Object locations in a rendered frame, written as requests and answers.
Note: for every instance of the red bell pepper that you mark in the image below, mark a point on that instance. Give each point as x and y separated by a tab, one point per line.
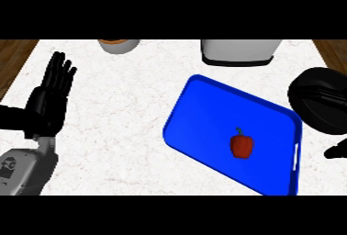
241	146

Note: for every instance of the black pot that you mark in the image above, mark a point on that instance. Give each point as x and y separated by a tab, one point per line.
318	101

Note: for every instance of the blue plastic tray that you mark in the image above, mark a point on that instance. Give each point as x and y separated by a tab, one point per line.
226	134

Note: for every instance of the grey cup with orange rim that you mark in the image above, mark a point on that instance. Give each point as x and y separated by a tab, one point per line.
119	46

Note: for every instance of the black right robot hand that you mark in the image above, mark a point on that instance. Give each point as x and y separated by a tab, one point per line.
337	151

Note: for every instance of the white appliance with black base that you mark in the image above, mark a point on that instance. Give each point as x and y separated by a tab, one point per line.
240	52

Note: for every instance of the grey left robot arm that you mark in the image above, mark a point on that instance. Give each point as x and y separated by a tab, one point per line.
24	170

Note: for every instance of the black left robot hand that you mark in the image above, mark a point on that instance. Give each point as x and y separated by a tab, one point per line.
45	104

